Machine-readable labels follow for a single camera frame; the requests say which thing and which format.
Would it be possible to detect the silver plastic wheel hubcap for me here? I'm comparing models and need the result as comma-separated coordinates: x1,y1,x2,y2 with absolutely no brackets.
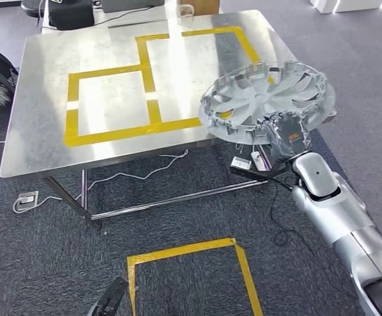
199,61,337,147

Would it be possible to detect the white platform block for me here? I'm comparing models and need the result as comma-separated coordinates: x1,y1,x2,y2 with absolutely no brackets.
309,0,382,14

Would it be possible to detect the black cable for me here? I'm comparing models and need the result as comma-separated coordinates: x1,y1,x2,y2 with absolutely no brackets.
268,174,315,256

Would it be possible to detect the black camera bracket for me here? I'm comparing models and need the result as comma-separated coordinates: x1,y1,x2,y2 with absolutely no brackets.
229,165,297,190
85,276,129,316

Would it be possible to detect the white cable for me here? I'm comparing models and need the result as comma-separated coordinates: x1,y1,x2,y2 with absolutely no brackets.
13,149,189,215

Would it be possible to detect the black bag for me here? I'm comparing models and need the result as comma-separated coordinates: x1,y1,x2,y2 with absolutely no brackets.
48,0,95,32

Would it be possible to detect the brown cardboard box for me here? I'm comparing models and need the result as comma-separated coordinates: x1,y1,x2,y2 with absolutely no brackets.
177,0,220,17

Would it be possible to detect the black right camera bracket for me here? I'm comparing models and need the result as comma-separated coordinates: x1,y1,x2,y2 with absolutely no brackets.
229,165,297,190

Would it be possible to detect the steel workbench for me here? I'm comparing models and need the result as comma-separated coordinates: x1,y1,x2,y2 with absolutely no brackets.
0,9,300,230

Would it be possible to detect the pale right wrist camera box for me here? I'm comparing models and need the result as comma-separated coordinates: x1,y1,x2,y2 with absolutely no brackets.
230,156,253,171

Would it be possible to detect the black left camera bracket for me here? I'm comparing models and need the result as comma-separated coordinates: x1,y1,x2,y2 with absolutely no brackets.
85,276,129,316

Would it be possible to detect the black round stool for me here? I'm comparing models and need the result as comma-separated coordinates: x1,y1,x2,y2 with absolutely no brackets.
20,0,47,18

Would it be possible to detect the metal floor socket plate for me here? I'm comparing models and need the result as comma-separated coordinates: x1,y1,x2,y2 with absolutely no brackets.
16,190,39,207

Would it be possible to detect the clear plastic container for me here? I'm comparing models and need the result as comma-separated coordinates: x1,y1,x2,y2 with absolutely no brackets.
177,3,196,19

